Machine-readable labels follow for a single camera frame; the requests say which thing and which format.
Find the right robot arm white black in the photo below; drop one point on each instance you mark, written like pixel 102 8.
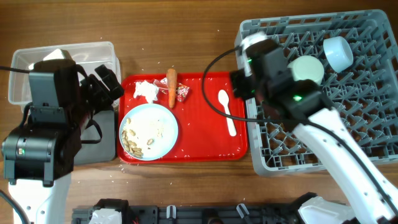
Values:
pixel 310 115

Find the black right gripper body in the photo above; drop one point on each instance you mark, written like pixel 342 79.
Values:
pixel 238 83

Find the grey dishwasher rack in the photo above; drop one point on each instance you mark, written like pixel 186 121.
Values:
pixel 365 94

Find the red plastic tray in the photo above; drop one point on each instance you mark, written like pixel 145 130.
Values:
pixel 202 133

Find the red candy wrapper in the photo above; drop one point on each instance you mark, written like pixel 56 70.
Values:
pixel 181 89

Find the pale green bowl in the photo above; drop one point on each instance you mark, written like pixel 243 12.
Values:
pixel 307 68

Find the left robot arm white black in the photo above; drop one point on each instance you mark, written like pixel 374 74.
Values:
pixel 36 195

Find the peanuts on plate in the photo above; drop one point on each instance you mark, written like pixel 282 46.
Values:
pixel 140 136

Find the white plastic spoon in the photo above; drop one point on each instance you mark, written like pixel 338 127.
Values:
pixel 223 99

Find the clear plastic bin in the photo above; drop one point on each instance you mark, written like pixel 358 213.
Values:
pixel 88 55

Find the orange carrot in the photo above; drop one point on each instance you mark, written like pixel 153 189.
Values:
pixel 172 86

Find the white tissue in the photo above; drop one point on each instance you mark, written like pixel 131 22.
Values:
pixel 148 90

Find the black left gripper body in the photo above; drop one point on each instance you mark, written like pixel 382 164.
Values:
pixel 96 96

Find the light blue plate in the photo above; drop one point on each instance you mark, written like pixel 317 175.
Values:
pixel 170 134

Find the black plastic bin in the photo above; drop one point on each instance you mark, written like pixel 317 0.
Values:
pixel 102 140

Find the light blue bowl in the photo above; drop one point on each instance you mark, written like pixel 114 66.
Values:
pixel 338 53

